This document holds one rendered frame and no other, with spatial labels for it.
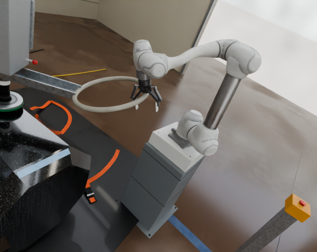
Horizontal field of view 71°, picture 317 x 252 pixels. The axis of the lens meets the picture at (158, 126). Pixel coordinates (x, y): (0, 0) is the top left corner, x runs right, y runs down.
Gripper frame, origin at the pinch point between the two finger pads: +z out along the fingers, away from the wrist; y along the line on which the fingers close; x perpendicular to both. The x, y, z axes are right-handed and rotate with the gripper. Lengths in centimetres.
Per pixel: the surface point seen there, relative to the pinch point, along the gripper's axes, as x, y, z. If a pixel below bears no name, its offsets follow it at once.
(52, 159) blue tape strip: 40, 47, 18
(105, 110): 23.1, 15.5, -9.7
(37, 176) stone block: 52, 48, 21
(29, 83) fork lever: 18, 67, -19
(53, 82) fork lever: 5, 62, -15
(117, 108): 20.0, 9.4, -10.0
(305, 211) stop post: 12, -102, 54
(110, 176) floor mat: -31, 60, 108
